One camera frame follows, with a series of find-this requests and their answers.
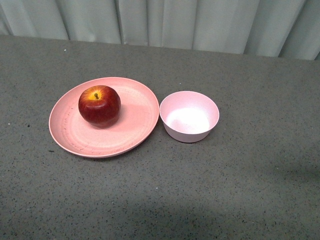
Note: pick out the light pink bowl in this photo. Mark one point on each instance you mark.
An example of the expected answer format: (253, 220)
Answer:
(188, 116)

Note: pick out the pink plate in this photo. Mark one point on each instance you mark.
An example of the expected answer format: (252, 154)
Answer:
(139, 115)

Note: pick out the red apple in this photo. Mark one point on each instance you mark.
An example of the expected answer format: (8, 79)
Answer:
(100, 106)

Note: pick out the white curtain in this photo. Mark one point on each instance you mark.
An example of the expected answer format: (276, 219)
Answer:
(271, 28)

